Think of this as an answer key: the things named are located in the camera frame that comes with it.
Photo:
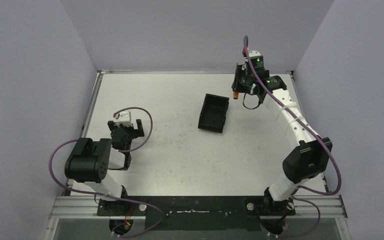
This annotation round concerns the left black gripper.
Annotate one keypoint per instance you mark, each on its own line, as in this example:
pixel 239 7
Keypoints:
pixel 138 127

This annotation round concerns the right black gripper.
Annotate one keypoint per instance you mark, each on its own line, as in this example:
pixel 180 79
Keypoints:
pixel 241 69

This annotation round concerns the orange handled screwdriver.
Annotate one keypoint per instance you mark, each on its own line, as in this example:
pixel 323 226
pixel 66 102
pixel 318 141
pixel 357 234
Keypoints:
pixel 235 95

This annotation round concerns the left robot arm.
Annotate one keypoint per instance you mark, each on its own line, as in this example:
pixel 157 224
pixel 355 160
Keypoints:
pixel 90 161

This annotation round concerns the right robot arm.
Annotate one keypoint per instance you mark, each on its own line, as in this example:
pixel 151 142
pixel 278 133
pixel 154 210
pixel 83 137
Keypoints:
pixel 308 157

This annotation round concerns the black plastic bin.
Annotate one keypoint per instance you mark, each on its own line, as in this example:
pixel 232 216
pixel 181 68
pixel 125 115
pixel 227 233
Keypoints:
pixel 213 113

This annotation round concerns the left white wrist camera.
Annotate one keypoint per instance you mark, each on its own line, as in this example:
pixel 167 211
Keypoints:
pixel 123 118

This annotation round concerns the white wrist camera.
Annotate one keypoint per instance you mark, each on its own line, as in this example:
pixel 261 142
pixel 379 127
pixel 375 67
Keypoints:
pixel 123 118
pixel 251 53

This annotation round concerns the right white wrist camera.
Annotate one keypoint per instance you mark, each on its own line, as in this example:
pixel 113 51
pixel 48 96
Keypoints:
pixel 251 53

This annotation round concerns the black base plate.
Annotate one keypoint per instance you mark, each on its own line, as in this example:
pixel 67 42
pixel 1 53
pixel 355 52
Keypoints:
pixel 201 213

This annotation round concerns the aluminium frame rail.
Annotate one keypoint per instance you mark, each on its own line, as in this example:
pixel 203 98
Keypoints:
pixel 86 207

